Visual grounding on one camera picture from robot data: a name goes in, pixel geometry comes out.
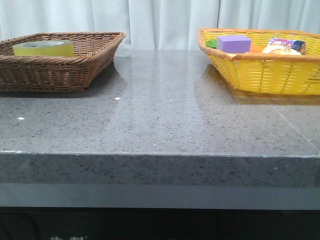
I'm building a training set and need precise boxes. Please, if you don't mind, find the yellow tape roll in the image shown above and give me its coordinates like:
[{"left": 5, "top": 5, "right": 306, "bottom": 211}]
[{"left": 12, "top": 40, "right": 75, "bottom": 57}]

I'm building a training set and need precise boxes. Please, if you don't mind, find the brown wicker basket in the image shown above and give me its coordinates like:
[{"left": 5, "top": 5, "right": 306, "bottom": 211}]
[{"left": 0, "top": 32, "right": 126, "bottom": 93}]

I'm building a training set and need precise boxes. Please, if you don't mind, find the orange toy carrot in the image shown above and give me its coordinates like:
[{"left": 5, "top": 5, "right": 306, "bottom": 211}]
[{"left": 250, "top": 45, "right": 266, "bottom": 53}]

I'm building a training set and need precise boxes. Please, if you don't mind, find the green toy leaf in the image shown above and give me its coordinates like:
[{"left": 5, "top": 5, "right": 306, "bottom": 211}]
[{"left": 205, "top": 38, "right": 218, "bottom": 49}]

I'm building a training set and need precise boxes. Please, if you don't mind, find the grey curtain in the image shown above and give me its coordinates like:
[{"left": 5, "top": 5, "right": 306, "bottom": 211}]
[{"left": 0, "top": 0, "right": 320, "bottom": 50}]

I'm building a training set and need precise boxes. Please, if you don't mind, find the purple foam cube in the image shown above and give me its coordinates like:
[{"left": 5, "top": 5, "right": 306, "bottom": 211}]
[{"left": 216, "top": 35, "right": 252, "bottom": 54}]

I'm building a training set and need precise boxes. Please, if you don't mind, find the purple labelled can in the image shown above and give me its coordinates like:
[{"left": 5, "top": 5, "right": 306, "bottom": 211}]
[{"left": 268, "top": 37, "right": 306, "bottom": 55}]

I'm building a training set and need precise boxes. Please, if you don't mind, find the toy croissant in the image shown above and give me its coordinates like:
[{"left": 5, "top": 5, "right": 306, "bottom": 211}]
[{"left": 262, "top": 44, "right": 301, "bottom": 56}]

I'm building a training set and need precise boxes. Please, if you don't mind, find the yellow woven basket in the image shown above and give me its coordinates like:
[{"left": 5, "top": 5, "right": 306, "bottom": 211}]
[{"left": 197, "top": 28, "right": 320, "bottom": 95}]

